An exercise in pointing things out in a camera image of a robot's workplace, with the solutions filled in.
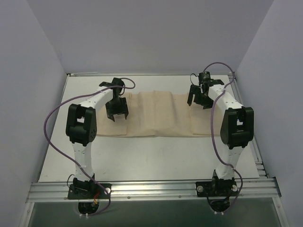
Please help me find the beige cloth kit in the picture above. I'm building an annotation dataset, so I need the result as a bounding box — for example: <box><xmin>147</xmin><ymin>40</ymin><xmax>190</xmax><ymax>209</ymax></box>
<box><xmin>97</xmin><ymin>91</ymin><xmax>223</xmax><ymax>137</ymax></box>

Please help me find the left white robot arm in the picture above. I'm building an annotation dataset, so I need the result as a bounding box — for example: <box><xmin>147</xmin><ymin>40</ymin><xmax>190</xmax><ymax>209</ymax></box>
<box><xmin>66</xmin><ymin>78</ymin><xmax>128</xmax><ymax>198</ymax></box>

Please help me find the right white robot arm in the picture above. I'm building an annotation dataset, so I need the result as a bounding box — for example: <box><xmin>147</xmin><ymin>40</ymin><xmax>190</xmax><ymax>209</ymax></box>
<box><xmin>187</xmin><ymin>71</ymin><xmax>254</xmax><ymax>195</ymax></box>

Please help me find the back aluminium rail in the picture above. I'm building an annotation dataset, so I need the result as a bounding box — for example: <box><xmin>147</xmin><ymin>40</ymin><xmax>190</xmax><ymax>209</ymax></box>
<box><xmin>67</xmin><ymin>71</ymin><xmax>235</xmax><ymax>77</ymax></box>

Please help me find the aluminium rail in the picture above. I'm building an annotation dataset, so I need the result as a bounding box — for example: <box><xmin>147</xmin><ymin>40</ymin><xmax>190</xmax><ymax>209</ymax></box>
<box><xmin>26</xmin><ymin>178</ymin><xmax>280</xmax><ymax>202</ymax></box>
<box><xmin>67</xmin><ymin>71</ymin><xmax>235</xmax><ymax>77</ymax></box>

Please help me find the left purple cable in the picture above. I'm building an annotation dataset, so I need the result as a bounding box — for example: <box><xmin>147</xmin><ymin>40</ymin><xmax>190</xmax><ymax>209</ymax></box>
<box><xmin>44</xmin><ymin>77</ymin><xmax>136</xmax><ymax>217</ymax></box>

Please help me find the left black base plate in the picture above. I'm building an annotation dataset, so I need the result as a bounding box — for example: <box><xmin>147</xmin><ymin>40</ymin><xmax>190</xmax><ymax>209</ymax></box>
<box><xmin>67</xmin><ymin>182</ymin><xmax>112</xmax><ymax>200</ymax></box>

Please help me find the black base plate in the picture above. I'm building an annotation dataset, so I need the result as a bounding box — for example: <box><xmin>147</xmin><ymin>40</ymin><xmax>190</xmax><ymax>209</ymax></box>
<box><xmin>67</xmin><ymin>182</ymin><xmax>112</xmax><ymax>200</ymax></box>
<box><xmin>195</xmin><ymin>180</ymin><xmax>238</xmax><ymax>197</ymax></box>

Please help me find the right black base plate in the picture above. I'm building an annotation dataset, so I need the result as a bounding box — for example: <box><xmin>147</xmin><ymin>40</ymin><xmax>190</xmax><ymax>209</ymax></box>
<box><xmin>195</xmin><ymin>180</ymin><xmax>238</xmax><ymax>197</ymax></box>

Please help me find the front aluminium rail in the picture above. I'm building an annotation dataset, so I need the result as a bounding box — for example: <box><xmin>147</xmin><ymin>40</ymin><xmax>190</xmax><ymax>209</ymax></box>
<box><xmin>26</xmin><ymin>178</ymin><xmax>280</xmax><ymax>202</ymax></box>

